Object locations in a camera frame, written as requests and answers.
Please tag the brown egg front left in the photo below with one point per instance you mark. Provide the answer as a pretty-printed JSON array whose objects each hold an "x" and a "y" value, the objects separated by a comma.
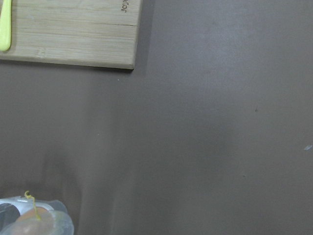
[{"x": 33, "y": 223}]

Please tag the yellow plastic knife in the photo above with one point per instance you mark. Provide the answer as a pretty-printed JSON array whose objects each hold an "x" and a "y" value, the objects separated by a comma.
[{"x": 5, "y": 25}]

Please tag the bamboo cutting board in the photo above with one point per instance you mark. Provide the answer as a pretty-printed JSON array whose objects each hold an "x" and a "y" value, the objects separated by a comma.
[{"x": 97, "y": 33}]

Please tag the clear plastic egg box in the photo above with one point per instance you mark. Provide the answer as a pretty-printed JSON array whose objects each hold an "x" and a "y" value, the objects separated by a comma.
[{"x": 12, "y": 208}]

